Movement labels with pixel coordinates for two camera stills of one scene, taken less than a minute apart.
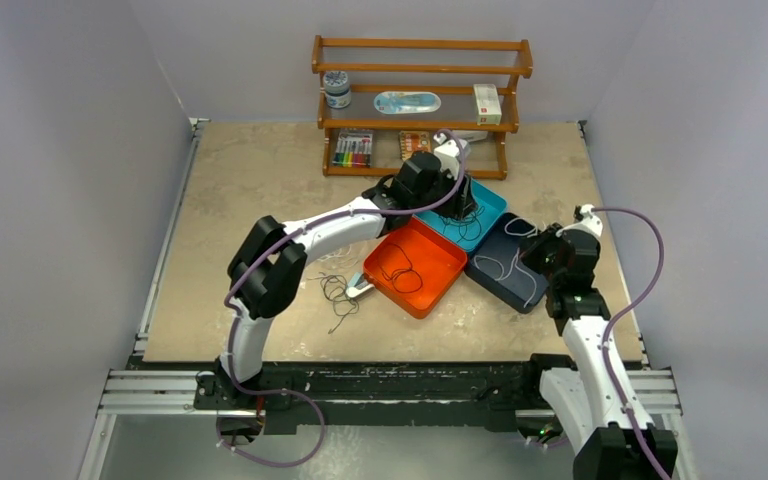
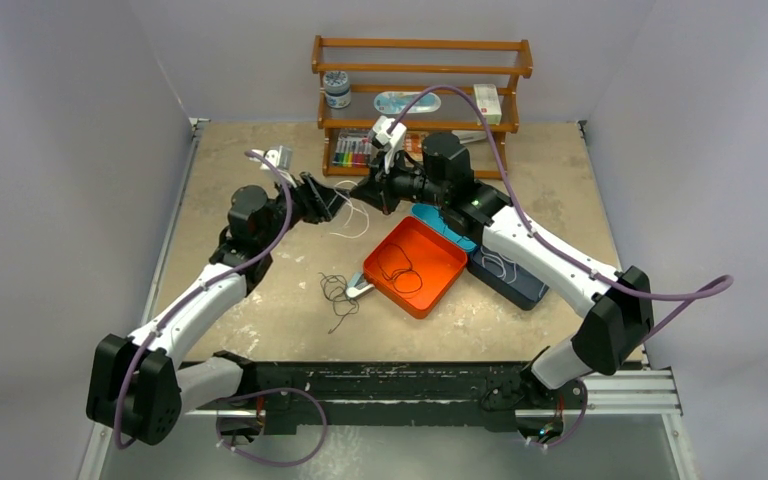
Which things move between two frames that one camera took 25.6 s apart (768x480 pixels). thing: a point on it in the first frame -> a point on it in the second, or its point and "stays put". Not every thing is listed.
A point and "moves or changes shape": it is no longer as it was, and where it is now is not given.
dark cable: x=335 y=290 stays put
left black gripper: x=461 y=204 -> x=318 y=202
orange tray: x=413 y=266 stays put
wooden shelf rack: x=382 y=98 stays put
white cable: x=337 y=254 moves or changes shape
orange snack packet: x=411 y=141 stays put
